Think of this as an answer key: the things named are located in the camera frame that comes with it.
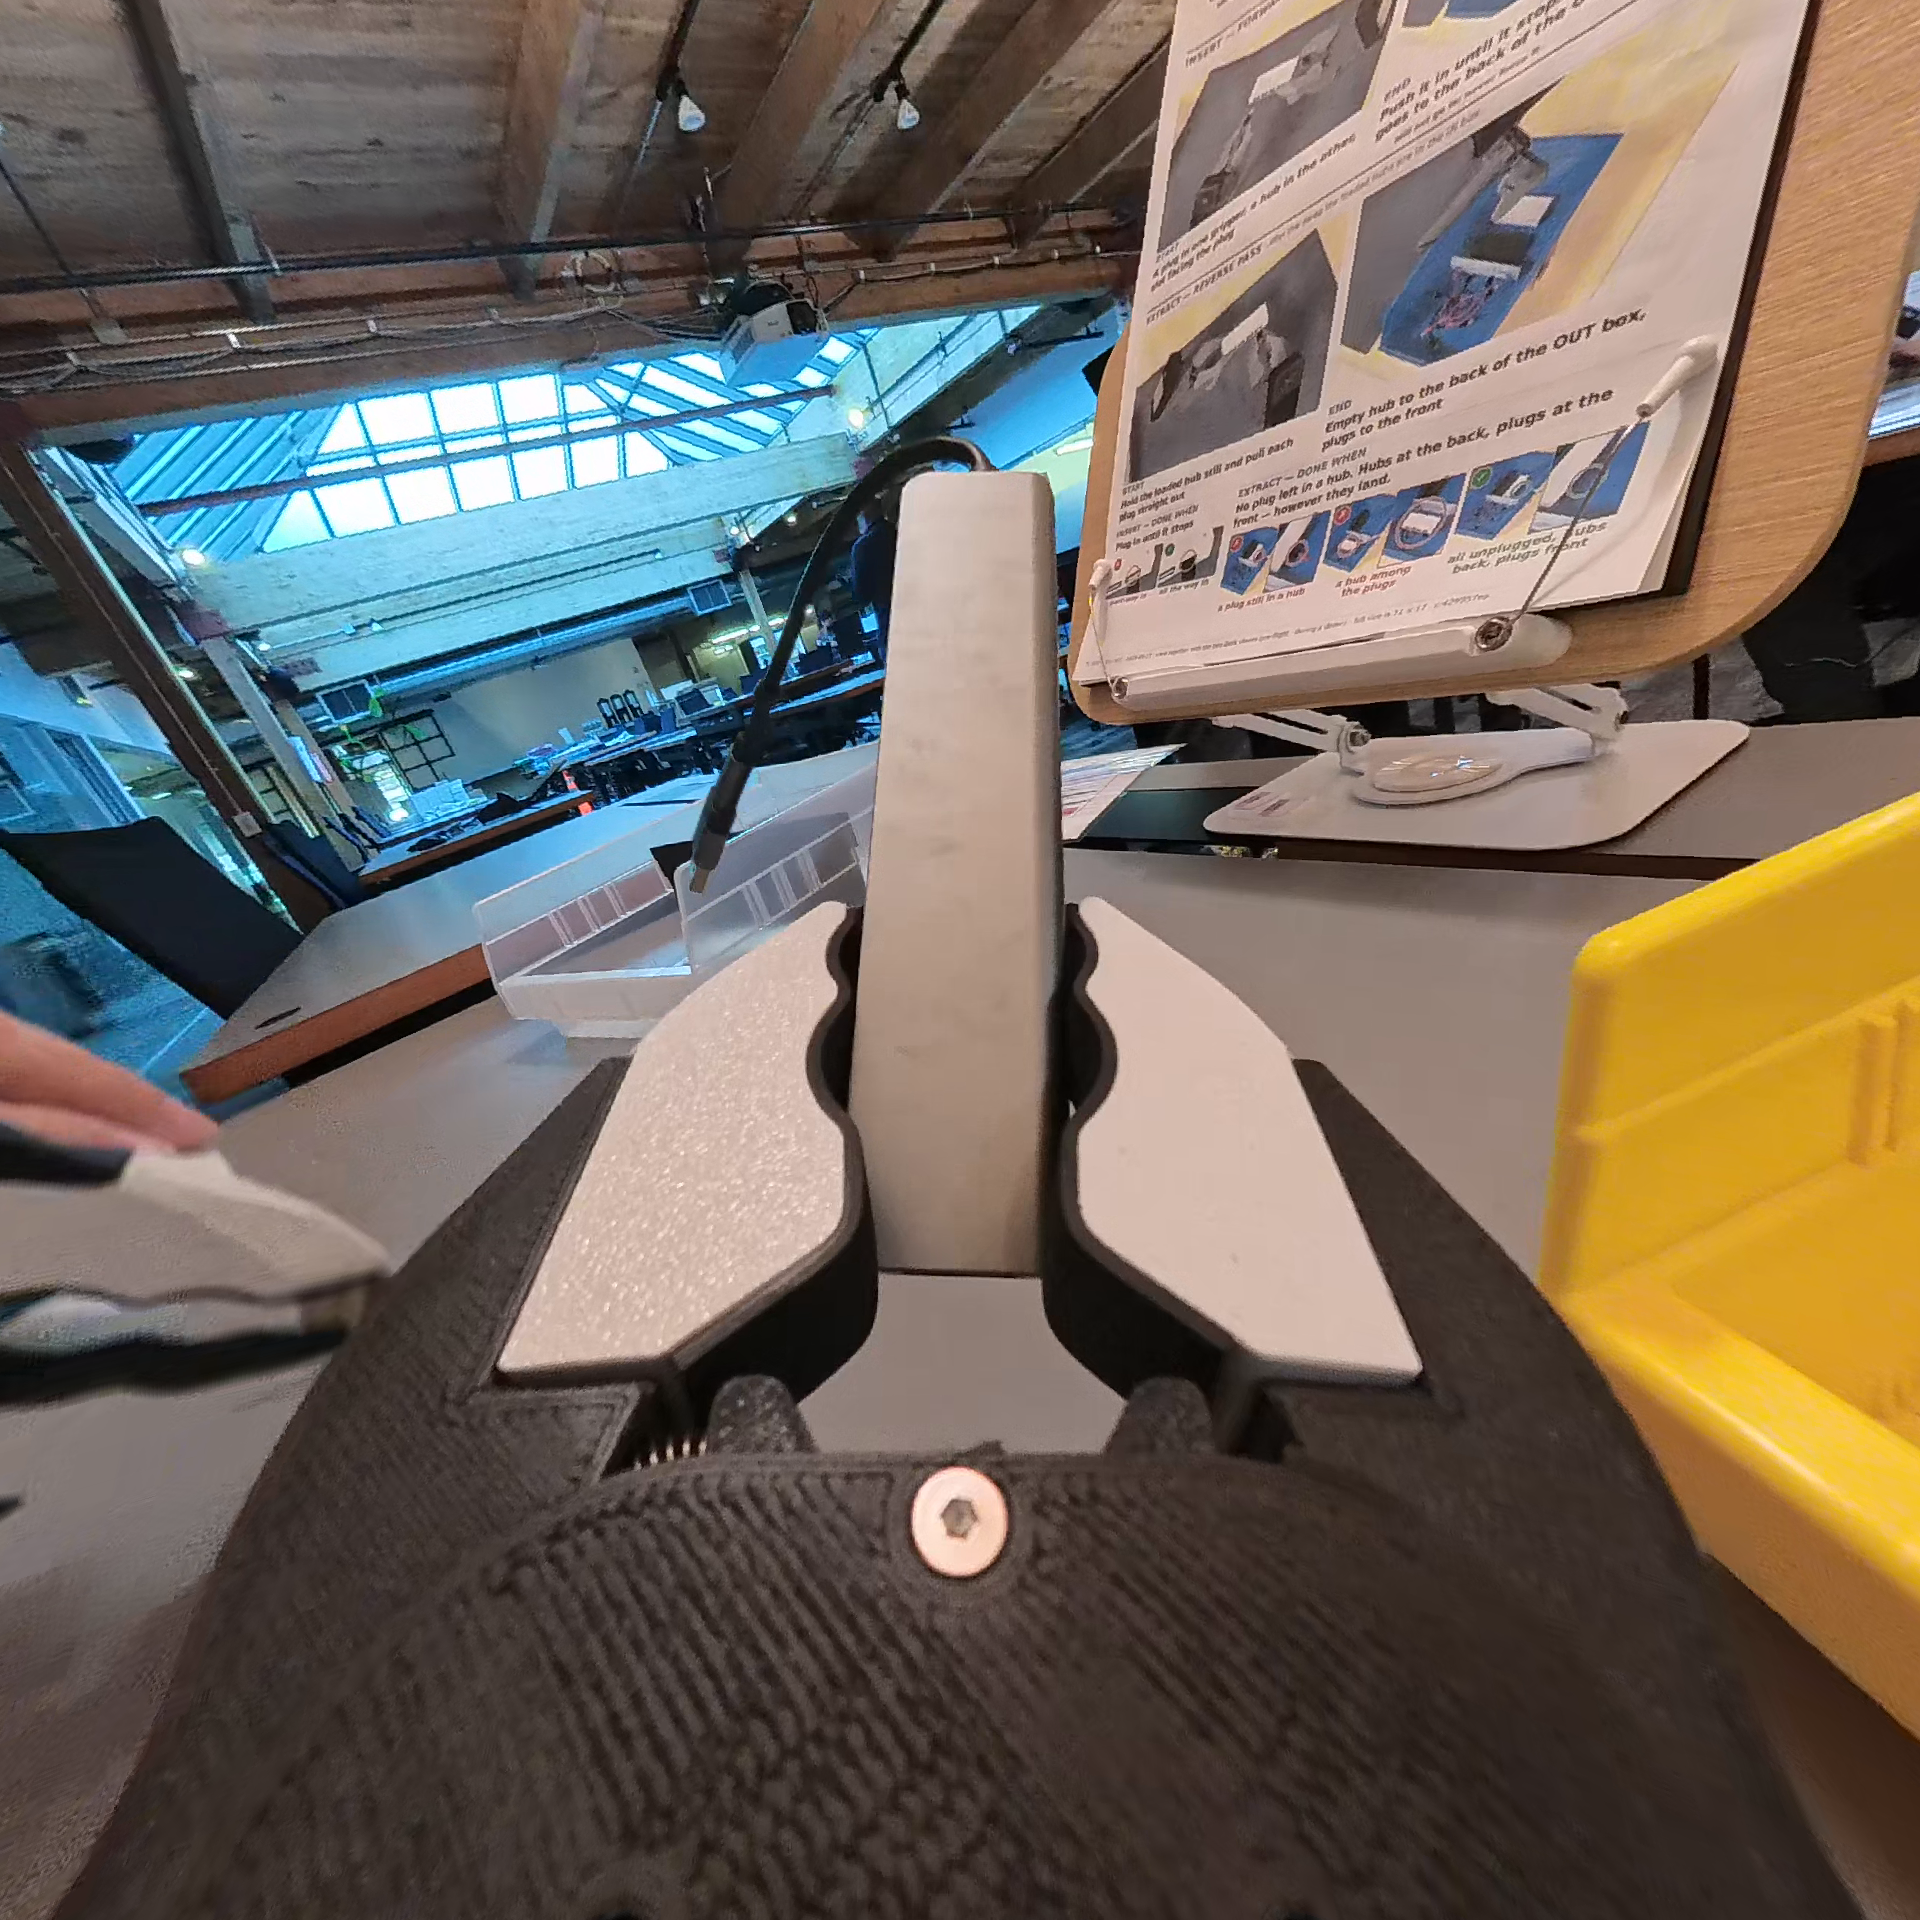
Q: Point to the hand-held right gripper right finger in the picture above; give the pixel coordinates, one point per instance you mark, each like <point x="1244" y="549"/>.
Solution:
<point x="1216" y="1201"/>

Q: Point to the yellow plastic bin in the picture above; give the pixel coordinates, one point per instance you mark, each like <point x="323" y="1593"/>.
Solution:
<point x="1724" y="1201"/>

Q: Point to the grey usb hub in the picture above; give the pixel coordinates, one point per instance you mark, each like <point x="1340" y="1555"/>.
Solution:
<point x="960" y="825"/>

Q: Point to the ceiling projector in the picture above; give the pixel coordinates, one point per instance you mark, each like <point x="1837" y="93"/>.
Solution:
<point x="778" y="331"/>

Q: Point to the printed instruction sheet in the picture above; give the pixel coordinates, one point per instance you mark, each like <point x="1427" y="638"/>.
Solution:
<point x="1423" y="375"/>

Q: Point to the paper with red label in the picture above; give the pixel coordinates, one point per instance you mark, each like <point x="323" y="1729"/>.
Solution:
<point x="1110" y="786"/>

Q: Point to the glass skylight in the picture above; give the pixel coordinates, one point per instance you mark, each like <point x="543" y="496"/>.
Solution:
<point x="450" y="449"/>

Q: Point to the clear plastic tray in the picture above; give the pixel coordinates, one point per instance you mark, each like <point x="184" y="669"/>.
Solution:
<point x="630" y="962"/>

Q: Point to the person's left hand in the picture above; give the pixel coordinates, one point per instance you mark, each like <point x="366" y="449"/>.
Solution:
<point x="74" y="1086"/>

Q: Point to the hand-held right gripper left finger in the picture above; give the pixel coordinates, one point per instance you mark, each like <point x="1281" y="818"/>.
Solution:
<point x="674" y="1201"/>

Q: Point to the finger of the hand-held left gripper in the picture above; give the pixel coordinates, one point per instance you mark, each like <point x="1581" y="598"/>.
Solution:
<point x="223" y="1231"/>
<point x="88" y="1328"/>

